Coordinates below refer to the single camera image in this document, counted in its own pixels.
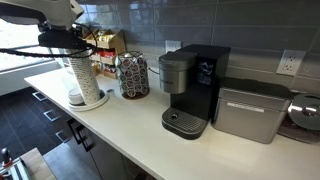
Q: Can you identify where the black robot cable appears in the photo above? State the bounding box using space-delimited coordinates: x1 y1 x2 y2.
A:
0 22 98 60

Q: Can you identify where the white round cup tray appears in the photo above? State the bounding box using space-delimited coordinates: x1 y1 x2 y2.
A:
69 90 109 112

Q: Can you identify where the black single-serve coffee maker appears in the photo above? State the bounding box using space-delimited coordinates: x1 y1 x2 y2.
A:
158 44 231 140

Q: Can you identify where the grey metal countertop bin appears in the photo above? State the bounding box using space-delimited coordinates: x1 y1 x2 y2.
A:
211 77 293 144

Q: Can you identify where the stack of white cup lids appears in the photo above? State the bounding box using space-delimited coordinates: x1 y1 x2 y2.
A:
68 88 84 105

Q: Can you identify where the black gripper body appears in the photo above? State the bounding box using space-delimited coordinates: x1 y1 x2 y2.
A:
38 25 87 50

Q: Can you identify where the white wall power outlet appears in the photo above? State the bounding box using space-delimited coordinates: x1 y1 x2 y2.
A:
276 50 306 76

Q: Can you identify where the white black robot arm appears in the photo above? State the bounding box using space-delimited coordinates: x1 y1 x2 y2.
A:
0 0 87 49

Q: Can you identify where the wire coffee pod carousel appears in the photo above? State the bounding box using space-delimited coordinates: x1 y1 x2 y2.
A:
115 51 150 100

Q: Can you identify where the wooden condiment organizer rack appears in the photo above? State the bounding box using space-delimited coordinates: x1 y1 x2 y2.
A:
84 29 126 79

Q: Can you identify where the white wall outlet behind machine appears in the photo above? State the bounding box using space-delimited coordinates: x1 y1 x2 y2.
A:
165 40 182 52

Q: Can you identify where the right paper cup stack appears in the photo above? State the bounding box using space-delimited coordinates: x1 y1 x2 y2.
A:
66 49 100 102

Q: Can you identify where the dark lower cabinet with handles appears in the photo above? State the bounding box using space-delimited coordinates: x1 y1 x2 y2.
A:
66 118 156 180

